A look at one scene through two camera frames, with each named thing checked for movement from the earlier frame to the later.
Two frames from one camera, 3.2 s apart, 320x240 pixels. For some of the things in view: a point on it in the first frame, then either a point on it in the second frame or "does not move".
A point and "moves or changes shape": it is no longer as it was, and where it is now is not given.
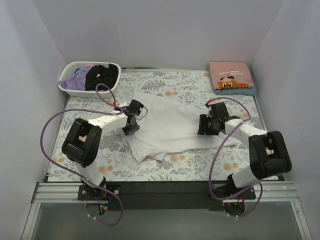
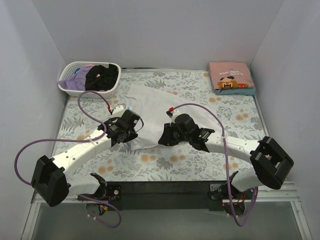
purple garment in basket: x=77 y=80 does not move
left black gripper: x=132 y=124 -> x=130 y=136
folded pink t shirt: x=230 y=75 does not move
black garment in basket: x=99 y=74 does not move
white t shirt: x=166 y=127 moves or changes shape
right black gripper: x=203 y=125 -> x=165 y=138
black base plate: x=161 y=195 does not move
